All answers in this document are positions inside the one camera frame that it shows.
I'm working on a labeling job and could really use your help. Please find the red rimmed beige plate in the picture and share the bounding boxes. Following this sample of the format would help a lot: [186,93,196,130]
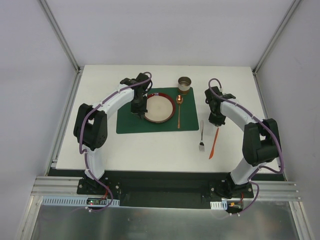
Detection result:
[144,92,176,124]

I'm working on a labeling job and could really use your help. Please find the green placemat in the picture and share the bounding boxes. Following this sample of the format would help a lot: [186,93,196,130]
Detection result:
[116,87,199,134]

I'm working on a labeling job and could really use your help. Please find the silver fork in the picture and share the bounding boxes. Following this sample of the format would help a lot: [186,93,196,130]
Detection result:
[199,120,205,152]

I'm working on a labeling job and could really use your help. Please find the orange knife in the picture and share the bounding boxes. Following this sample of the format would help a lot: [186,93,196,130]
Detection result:
[209,127,220,160]

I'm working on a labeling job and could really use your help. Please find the copper spoon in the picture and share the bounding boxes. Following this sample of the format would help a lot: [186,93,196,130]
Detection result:
[176,94,184,129]

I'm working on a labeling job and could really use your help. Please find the steel cup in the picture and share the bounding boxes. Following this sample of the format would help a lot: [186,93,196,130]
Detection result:
[178,76,192,95]

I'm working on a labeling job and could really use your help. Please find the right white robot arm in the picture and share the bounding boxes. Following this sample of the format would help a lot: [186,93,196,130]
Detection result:
[204,86,281,199]

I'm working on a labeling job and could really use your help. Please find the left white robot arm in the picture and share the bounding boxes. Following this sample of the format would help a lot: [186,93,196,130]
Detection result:
[73,72,153,195]

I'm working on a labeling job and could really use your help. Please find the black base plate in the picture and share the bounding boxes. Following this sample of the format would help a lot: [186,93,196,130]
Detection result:
[76,170,254,209]

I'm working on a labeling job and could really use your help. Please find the right white cable duct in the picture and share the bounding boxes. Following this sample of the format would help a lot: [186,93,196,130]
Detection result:
[210,200,228,211]

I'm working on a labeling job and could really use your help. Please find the white cable duct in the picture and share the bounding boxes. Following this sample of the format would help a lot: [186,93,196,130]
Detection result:
[42,196,120,208]
[210,200,228,211]

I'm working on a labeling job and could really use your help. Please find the aluminium front rail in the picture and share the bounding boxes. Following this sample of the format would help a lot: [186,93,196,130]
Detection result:
[31,176,302,202]

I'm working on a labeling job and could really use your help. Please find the left white cable duct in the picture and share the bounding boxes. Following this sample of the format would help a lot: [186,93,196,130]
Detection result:
[42,196,120,208]

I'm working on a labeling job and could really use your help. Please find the left aluminium frame post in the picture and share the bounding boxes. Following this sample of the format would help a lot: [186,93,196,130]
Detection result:
[37,0,82,74]

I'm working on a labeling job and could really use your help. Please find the aluminium frame post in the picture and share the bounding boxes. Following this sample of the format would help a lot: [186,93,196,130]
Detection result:
[251,0,303,76]
[37,0,82,74]

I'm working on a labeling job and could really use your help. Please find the right aluminium frame post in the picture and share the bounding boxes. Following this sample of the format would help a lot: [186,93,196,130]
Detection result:
[251,0,303,76]

